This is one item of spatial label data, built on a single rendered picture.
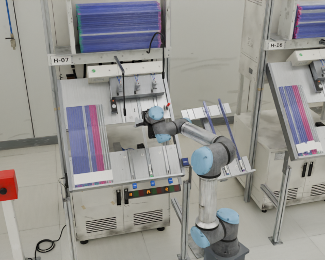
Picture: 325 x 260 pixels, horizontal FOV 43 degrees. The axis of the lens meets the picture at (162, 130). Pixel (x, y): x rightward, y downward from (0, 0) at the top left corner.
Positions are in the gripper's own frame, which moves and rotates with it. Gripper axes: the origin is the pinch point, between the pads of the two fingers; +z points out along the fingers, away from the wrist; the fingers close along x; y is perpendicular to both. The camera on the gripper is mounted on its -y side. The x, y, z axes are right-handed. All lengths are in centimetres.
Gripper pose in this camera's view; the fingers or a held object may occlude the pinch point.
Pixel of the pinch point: (146, 126)
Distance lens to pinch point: 246.0
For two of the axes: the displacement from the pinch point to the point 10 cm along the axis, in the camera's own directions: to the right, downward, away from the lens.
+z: -2.1, 1.4, 9.7
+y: -1.4, -9.8, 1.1
